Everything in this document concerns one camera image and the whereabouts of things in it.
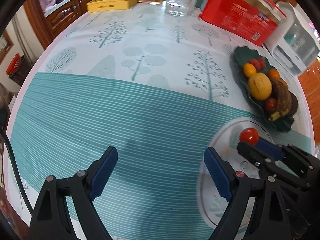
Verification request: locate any cherry tomato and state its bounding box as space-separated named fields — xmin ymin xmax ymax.
xmin=239 ymin=127 xmax=260 ymax=146
xmin=264 ymin=98 xmax=277 ymax=114

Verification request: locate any cherry tomato top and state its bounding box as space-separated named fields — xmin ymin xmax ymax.
xmin=264 ymin=98 xmax=277 ymax=114

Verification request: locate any dark avocado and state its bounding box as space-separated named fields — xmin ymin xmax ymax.
xmin=288 ymin=92 xmax=298 ymax=116

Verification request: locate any overripe brown banana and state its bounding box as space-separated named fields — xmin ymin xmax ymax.
xmin=268 ymin=78 xmax=292 ymax=121

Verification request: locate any large yellow orange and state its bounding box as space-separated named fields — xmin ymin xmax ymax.
xmin=248 ymin=73 xmax=272 ymax=101

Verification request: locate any small orange tangerine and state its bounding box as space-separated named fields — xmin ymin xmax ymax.
xmin=242 ymin=63 xmax=257 ymax=78

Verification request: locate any wooden sideboard right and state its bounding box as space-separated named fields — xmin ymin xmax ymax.
xmin=298 ymin=59 xmax=320 ymax=144

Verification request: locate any white countertop appliance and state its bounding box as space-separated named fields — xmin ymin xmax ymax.
xmin=265 ymin=2 xmax=319 ymax=76

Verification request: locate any tree pattern tablecloth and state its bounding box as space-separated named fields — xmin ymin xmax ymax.
xmin=7 ymin=4 xmax=315 ymax=239

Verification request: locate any red paper cup package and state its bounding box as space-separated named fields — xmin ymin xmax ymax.
xmin=200 ymin=0 xmax=287 ymax=46

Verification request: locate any red basket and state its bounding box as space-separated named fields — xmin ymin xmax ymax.
xmin=6 ymin=53 xmax=21 ymax=75

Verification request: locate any clear drinking glass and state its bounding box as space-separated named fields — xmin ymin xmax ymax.
xmin=165 ymin=0 xmax=190 ymax=17

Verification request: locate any wooden kitchen cabinet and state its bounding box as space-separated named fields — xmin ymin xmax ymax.
xmin=23 ymin=0 xmax=92 ymax=49

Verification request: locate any yellow tin box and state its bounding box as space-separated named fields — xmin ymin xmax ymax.
xmin=86 ymin=0 xmax=138 ymax=12

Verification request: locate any wooden wall niche frame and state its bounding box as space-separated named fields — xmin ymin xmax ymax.
xmin=0 ymin=30 xmax=14 ymax=63

